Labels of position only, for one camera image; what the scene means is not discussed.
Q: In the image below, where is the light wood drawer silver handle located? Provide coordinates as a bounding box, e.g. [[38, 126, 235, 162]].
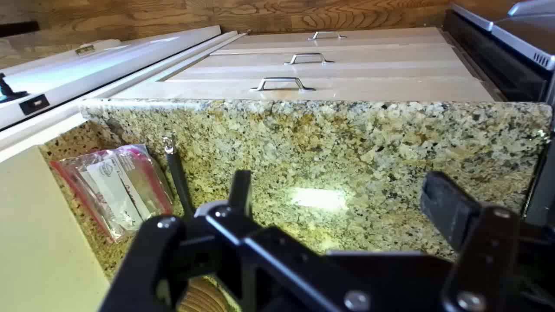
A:
[[215, 26, 456, 52], [111, 72, 496, 104], [166, 46, 473, 78]]

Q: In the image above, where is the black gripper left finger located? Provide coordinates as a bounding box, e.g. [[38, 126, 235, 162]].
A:
[[98, 168, 279, 312]]

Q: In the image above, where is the white cabinet door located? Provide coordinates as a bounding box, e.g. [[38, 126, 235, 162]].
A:
[[0, 24, 248, 149]]

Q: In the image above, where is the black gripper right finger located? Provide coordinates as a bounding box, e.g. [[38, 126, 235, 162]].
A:
[[418, 169, 555, 312]]

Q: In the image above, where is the stainless steel stove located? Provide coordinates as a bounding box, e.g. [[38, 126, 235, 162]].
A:
[[442, 0, 555, 104]]

